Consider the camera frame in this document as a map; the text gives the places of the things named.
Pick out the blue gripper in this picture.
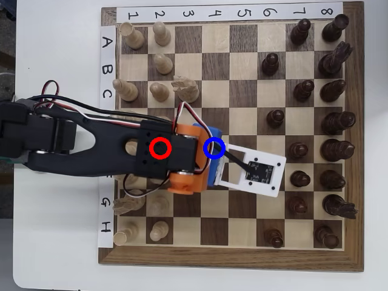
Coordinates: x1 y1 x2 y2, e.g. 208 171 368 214
192 122 227 187

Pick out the light wooden knight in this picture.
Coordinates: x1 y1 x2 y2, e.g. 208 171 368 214
171 75 200 104
112 189 147 216

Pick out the dark wooden pawn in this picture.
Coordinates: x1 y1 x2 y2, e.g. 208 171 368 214
266 109 286 128
261 53 279 76
263 228 285 249
288 142 309 161
289 170 311 188
286 196 308 215
290 18 312 46
293 79 315 102

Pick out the dark wooden queen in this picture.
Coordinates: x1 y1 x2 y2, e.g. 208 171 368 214
321 111 356 136

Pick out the dark wooden king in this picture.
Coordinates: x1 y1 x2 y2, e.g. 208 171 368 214
319 138 356 162

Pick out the dark wooden bishop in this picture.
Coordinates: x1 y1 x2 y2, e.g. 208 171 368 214
319 79 347 103
319 169 347 190

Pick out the light wooden rook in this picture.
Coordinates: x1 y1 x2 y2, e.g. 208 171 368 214
113 223 139 247
118 22 145 50

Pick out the white paper strip with numbers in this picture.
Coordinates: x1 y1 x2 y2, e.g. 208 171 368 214
116 2 344 23

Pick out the wooden chessboard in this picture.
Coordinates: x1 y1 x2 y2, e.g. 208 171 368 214
98 1 365 273

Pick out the dark wooden knight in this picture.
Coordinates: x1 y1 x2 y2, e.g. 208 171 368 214
318 41 354 77
322 194 359 220

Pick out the white paper strip with letters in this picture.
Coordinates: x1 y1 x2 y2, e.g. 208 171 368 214
97 25 118 249

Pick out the dark wooden rook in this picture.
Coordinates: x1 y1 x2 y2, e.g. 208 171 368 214
321 13 350 43
313 225 340 250

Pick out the black camera cable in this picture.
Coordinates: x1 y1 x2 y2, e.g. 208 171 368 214
28 95 254 170

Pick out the black camera circuit board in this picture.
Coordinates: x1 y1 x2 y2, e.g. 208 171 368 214
246 161 273 184

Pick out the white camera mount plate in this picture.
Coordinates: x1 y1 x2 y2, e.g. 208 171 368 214
213 143 287 198

